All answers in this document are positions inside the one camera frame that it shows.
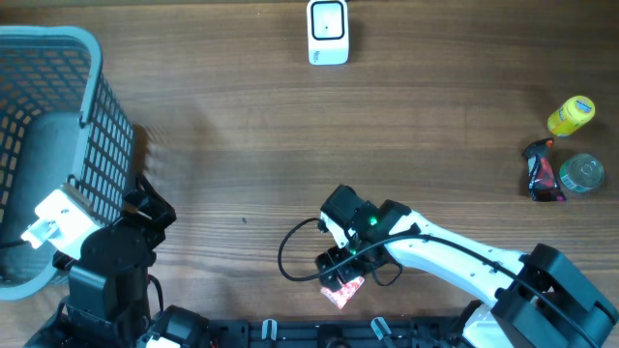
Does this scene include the black snack bag orange sticker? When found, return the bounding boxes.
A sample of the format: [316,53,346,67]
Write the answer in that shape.
[522,137,566,202]

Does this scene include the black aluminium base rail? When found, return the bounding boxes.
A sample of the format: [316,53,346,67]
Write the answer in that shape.
[209,316,471,348]

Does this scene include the grey plastic mesh basket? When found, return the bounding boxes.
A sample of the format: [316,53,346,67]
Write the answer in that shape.
[1,26,134,302]

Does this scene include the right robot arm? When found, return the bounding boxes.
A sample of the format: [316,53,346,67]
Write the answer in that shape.
[316,186,618,347]

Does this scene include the round metal tin can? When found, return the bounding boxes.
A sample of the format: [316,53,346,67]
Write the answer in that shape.
[559,154,604,193]

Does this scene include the yellow plastic jar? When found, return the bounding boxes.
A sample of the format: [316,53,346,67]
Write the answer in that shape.
[546,96,596,137]

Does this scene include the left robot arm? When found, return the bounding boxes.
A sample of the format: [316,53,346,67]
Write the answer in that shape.
[21,174,212,347]

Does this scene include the red tissue packet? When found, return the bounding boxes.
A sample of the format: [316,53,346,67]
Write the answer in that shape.
[320,276,365,309]

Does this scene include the white barcode scanner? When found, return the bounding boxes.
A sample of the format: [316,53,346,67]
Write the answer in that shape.
[306,0,350,66]

